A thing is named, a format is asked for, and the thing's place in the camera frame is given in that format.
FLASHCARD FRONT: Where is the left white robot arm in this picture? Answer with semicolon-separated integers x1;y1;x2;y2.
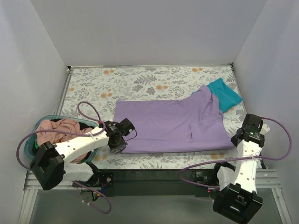
30;119;135;190

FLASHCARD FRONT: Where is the pink t shirt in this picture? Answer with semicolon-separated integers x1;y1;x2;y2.
32;118;94;153

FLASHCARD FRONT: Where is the floral tablecloth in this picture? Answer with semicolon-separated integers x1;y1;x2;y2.
56;66;238;169

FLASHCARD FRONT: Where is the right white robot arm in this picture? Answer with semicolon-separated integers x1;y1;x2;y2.
211;114;264;224

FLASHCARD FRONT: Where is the aluminium frame rail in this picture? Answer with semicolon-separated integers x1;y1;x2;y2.
18;169;292;224

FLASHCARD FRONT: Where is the folded teal t shirt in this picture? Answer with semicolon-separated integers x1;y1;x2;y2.
207;78;242;113

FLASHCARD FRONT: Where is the purple t shirt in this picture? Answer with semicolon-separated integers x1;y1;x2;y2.
114;85;234;154

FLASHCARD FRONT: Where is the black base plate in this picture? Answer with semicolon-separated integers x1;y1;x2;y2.
72;168;240;197

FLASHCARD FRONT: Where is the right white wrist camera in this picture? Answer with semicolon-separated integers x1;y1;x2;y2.
260;123;270;135

